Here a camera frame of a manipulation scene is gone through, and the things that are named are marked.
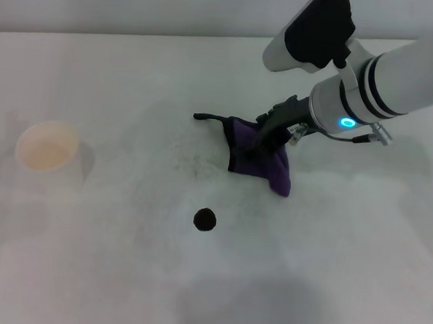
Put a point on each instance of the white paper cup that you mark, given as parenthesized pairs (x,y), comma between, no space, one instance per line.
(47,146)

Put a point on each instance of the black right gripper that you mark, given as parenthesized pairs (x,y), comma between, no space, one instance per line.
(284,116)

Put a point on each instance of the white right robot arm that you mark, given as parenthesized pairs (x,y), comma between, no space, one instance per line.
(403,75)

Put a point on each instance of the clear plug with white label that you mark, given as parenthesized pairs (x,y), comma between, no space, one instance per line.
(297,132)

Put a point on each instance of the round black water stain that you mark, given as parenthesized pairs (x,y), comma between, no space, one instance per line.
(204,219)

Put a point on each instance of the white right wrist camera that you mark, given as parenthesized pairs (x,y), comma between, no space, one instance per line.
(313,30)

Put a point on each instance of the purple rag with black trim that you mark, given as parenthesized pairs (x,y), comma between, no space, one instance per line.
(276,170)

